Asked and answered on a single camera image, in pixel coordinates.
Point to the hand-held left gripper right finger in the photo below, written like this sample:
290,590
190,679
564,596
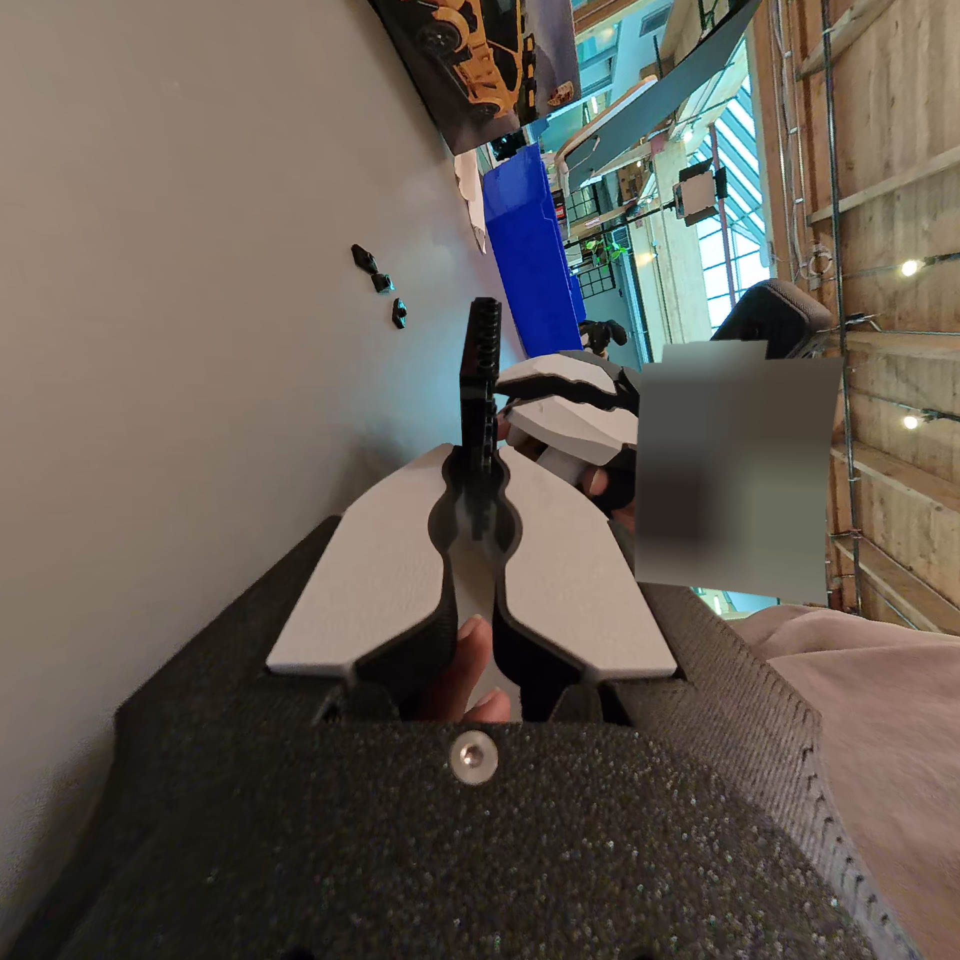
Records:
585,585

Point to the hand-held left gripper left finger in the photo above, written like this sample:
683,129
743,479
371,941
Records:
375,570

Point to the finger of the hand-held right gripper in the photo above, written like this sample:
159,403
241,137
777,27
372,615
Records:
570,371
577,431

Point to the black brick plate assembly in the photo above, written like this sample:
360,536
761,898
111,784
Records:
480,375

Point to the small black brick plate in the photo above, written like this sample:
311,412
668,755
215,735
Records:
400,311
382,283
365,257

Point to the grey desk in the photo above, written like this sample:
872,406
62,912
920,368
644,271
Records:
187,375

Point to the person's right hand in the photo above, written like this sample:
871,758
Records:
600,481

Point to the person's left hand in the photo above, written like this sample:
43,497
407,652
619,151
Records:
461,675

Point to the blue plastic bin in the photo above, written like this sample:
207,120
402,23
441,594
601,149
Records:
532,255

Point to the green plant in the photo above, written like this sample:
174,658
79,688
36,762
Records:
609,251

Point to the studio light panel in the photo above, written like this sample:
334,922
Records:
697,193

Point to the torn white paper bag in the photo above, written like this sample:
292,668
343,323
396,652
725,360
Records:
471,195

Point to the grey slanted board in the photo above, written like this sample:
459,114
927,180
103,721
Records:
675,75

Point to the toy car box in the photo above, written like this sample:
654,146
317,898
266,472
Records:
480,60

